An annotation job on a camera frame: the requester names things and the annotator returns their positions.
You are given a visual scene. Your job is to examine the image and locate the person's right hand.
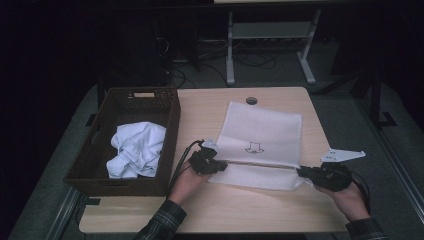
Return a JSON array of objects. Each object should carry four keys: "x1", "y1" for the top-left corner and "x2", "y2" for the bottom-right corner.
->
[{"x1": 314, "y1": 181, "x2": 371, "y2": 223}]

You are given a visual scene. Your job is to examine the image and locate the white shirt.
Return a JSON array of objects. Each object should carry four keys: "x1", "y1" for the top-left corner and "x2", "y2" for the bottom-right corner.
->
[{"x1": 105, "y1": 121, "x2": 167, "y2": 180}]

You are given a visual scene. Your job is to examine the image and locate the person's left hand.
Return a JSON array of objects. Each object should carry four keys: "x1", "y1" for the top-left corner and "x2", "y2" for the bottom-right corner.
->
[{"x1": 167, "y1": 162, "x2": 208, "y2": 207}]

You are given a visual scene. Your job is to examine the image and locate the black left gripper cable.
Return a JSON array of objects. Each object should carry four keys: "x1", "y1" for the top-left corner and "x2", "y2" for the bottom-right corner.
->
[{"x1": 168, "y1": 139, "x2": 204, "y2": 198}]

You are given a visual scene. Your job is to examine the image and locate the tangle of black floor cables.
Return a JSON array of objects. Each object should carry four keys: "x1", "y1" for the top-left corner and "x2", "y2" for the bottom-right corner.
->
[{"x1": 168, "y1": 46, "x2": 278, "y2": 89}]

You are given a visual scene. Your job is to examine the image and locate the black metal stand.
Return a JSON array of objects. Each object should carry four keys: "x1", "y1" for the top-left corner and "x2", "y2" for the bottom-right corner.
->
[{"x1": 313, "y1": 66, "x2": 399, "y2": 129}]

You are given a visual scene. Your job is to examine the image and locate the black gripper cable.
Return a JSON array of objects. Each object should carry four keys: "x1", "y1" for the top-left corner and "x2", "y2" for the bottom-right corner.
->
[
  {"x1": 349, "y1": 171, "x2": 372, "y2": 214},
  {"x1": 168, "y1": 139, "x2": 204, "y2": 198}
]

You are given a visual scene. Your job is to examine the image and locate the white metal desk frame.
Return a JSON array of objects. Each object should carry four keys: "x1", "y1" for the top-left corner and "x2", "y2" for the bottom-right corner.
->
[{"x1": 225, "y1": 9, "x2": 323, "y2": 86}]

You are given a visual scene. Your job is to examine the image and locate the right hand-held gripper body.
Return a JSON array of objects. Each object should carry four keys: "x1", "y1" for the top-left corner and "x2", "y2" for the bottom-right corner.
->
[{"x1": 310, "y1": 148, "x2": 367, "y2": 193}]

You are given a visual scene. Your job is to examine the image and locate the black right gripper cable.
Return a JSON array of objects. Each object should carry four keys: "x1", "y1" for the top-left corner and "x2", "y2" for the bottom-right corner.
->
[{"x1": 349, "y1": 171, "x2": 372, "y2": 214}]

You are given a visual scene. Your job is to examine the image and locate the brown woven basket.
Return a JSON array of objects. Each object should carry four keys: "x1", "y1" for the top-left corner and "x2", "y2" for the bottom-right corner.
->
[{"x1": 63, "y1": 86, "x2": 182, "y2": 198}]

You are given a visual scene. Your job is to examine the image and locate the white mesh laundry bag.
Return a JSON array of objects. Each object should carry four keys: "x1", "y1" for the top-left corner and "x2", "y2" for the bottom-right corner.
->
[{"x1": 207, "y1": 101, "x2": 314, "y2": 192}]

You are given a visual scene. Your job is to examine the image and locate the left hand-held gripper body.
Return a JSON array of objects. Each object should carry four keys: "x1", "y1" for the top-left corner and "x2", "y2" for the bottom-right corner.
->
[{"x1": 189, "y1": 138, "x2": 222, "y2": 176}]

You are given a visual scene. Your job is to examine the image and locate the grey metal floor rail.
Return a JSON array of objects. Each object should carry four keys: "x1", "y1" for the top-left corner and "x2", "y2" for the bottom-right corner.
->
[
  {"x1": 46, "y1": 186, "x2": 81, "y2": 240},
  {"x1": 353, "y1": 99, "x2": 424, "y2": 221}
]

